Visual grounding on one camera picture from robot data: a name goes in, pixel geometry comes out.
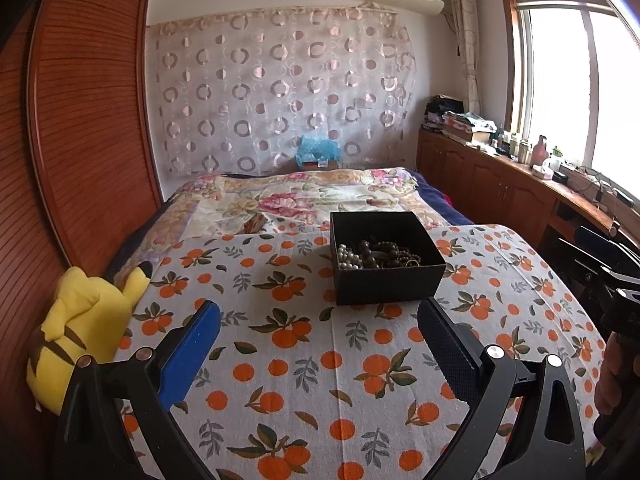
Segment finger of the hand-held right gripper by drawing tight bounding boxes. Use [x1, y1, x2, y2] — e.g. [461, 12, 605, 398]
[573, 226, 640, 267]
[575, 256, 640, 335]

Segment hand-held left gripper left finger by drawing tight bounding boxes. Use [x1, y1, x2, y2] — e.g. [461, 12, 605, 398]
[52, 301, 222, 480]

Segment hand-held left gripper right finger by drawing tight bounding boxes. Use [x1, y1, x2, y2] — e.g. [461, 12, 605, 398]
[417, 297, 586, 480]

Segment black jewelry box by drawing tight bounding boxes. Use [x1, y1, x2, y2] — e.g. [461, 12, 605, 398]
[329, 211, 447, 307]

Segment pearl necklace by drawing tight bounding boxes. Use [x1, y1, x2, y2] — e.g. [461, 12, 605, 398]
[336, 243, 373, 272]

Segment person's right hand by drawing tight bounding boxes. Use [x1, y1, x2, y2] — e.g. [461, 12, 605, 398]
[597, 331, 638, 417]

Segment yellow plush toy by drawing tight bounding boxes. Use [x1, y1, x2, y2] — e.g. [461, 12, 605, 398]
[27, 262, 153, 416]

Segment orange fruit print cloth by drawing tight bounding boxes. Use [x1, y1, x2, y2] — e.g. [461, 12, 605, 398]
[112, 225, 608, 480]

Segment wooden cabinet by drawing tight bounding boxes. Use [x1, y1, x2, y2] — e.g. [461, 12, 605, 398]
[416, 127, 631, 256]

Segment row of small bottles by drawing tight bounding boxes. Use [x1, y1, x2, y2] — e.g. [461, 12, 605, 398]
[495, 130, 533, 163]

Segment navy blue blanket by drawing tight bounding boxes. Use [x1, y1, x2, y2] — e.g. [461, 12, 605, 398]
[410, 170, 473, 226]

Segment wood framed window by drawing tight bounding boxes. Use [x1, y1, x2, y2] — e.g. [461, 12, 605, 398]
[500, 0, 640, 201]

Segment floral blanket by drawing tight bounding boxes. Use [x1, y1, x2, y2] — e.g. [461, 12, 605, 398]
[107, 167, 453, 281]

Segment stack of books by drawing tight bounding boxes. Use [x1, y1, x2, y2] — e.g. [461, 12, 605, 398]
[442, 110, 498, 143]

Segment pile of dark clothes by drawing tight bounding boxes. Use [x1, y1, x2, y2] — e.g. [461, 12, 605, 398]
[425, 95, 463, 133]

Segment blue plastic bag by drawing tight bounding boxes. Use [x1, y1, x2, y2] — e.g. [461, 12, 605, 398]
[295, 135, 343, 163]

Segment wooden slatted wardrobe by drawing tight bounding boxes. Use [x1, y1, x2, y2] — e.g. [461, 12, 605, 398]
[0, 0, 163, 411]

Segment beige window curtain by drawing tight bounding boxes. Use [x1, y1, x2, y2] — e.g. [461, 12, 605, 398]
[446, 0, 483, 116]

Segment power strip with cables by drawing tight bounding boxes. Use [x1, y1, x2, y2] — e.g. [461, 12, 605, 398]
[565, 162, 633, 206]

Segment dark wooden bead bracelet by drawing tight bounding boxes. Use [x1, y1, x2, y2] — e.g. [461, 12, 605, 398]
[352, 240, 426, 268]

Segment circle pattern wall curtain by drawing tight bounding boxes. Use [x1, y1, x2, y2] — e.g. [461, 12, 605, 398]
[147, 5, 418, 177]

